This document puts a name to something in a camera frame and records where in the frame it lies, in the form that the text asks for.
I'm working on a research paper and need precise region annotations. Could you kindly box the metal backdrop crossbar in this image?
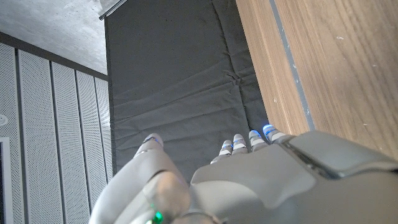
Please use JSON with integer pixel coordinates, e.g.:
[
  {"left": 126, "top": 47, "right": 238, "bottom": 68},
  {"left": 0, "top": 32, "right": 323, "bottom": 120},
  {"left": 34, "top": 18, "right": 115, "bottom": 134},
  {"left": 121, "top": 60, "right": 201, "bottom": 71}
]
[{"left": 98, "top": 0, "right": 128, "bottom": 21}]

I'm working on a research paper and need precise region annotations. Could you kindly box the black backdrop curtain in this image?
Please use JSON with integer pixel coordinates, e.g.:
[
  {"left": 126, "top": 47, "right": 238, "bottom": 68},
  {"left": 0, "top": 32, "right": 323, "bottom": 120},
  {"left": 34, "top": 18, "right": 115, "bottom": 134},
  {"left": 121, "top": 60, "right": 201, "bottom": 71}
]
[{"left": 104, "top": 0, "right": 270, "bottom": 184}]

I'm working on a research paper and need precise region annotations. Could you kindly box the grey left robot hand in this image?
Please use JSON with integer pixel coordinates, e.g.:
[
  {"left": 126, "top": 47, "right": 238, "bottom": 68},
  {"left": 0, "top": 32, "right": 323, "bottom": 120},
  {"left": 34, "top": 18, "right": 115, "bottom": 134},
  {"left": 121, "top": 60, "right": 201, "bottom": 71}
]
[{"left": 88, "top": 124, "right": 398, "bottom": 224}]

